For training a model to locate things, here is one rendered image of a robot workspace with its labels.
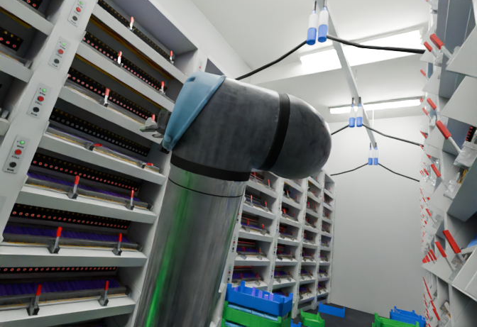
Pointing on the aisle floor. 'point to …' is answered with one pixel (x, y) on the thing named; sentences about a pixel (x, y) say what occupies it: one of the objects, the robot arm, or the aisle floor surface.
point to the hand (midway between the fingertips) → (147, 133)
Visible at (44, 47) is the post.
